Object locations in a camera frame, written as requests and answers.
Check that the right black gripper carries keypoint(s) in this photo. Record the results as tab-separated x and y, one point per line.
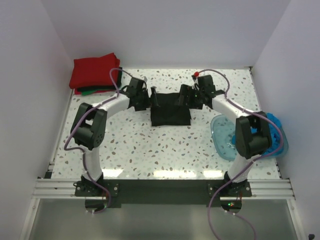
185	90

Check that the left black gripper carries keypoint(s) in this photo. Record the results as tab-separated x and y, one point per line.
152	100

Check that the black t shirt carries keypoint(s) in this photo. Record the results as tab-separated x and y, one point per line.
167	113

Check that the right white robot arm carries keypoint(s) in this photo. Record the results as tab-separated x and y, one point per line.
241	166

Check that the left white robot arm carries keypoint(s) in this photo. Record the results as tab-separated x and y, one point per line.
89	126

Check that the clear blue plastic basin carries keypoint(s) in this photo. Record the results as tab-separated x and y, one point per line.
224	139

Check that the dark folded t shirt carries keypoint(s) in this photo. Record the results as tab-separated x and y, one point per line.
100	88

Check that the red folded t shirt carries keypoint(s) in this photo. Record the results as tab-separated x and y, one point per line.
93	71

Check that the green folded t shirt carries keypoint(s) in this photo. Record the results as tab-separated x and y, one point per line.
87	92

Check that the blue crumpled t shirt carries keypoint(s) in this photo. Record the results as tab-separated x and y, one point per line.
256	136

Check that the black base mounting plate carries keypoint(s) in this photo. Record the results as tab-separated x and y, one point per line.
113	193

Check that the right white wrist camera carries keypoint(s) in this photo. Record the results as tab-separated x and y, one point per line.
195	78

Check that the aluminium rail frame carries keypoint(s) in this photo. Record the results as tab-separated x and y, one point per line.
264	188

